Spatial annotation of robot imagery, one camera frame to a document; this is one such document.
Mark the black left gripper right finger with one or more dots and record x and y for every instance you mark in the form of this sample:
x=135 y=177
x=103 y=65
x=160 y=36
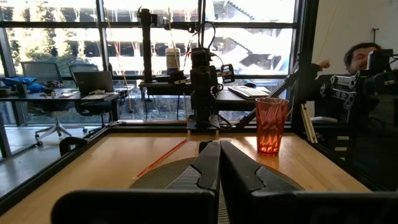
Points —
x=239 y=177

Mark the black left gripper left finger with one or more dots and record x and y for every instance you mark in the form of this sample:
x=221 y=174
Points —
x=205 y=174

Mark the red plastic straw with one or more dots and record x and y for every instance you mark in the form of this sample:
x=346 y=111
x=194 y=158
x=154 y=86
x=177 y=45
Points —
x=161 y=158

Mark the red faceted plastic cup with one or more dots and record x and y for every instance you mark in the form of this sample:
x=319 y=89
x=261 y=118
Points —
x=272 y=124

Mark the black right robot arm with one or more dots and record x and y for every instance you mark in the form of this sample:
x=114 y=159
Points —
x=203 y=109

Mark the white bottle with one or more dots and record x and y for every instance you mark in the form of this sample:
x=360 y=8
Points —
x=173 y=60

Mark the round grey woven placemat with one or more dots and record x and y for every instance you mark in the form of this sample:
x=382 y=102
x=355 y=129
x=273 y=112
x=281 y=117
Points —
x=161 y=177

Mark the black desk with keyboard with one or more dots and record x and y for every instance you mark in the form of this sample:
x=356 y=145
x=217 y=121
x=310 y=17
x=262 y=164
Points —
x=230 y=101

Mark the black monitor pole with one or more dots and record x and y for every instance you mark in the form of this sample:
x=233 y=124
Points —
x=146 y=46

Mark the dark computer mouse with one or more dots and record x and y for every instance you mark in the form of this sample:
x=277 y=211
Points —
x=249 y=85

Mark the white keyboard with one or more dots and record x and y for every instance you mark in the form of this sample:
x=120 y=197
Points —
x=248 y=92

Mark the white slats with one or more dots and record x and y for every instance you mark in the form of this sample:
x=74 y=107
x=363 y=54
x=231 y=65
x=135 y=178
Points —
x=309 y=124

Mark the open laptop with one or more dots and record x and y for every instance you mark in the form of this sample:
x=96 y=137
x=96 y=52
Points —
x=93 y=82

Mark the dark office chair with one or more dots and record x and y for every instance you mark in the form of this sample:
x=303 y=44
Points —
x=93 y=107

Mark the black clamp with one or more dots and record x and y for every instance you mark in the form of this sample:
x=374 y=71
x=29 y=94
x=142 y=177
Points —
x=71 y=143

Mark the grey mesh office chair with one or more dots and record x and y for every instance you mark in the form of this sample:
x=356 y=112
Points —
x=40 y=71

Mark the black office desk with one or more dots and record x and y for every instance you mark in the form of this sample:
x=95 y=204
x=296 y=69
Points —
x=31 y=97

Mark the blue bag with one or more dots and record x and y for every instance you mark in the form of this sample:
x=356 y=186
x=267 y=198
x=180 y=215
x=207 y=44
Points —
x=18 y=81

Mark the person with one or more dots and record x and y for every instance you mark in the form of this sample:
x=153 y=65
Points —
x=360 y=57

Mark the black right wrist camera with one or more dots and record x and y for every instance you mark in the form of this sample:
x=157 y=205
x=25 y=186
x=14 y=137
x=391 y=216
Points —
x=201 y=57

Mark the black window frame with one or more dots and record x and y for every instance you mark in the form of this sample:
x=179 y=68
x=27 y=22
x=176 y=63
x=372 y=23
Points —
x=101 y=31

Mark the black table frame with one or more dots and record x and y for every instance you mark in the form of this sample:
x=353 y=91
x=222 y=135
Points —
x=304 y=62

